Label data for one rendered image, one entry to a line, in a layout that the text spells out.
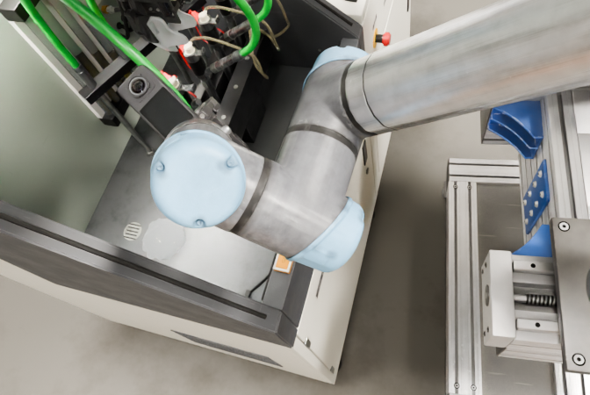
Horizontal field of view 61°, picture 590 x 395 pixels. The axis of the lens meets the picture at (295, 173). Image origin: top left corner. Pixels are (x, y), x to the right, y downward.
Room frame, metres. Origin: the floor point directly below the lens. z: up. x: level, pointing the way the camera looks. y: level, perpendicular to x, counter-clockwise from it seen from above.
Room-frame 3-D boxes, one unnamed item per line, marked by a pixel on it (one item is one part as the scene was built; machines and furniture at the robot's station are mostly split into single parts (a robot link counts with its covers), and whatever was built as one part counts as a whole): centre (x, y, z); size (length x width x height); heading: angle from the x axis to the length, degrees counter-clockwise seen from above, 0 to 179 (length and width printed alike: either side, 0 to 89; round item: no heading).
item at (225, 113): (0.75, 0.08, 0.91); 0.34 x 0.10 x 0.15; 145
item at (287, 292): (0.51, -0.05, 0.87); 0.62 x 0.04 x 0.16; 145
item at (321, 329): (0.50, -0.06, 0.44); 0.65 x 0.02 x 0.68; 145
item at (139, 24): (0.60, 0.12, 1.33); 0.05 x 0.02 x 0.09; 146
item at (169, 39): (0.60, 0.10, 1.28); 0.06 x 0.03 x 0.09; 56
